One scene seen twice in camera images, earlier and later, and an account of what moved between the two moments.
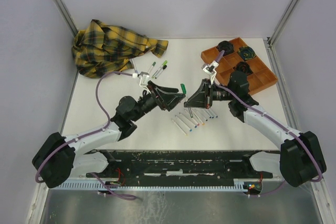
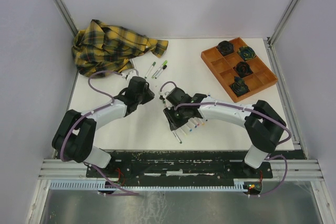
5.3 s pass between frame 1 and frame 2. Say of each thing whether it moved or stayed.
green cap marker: stayed
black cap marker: stayed
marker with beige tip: stayed
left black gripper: moved
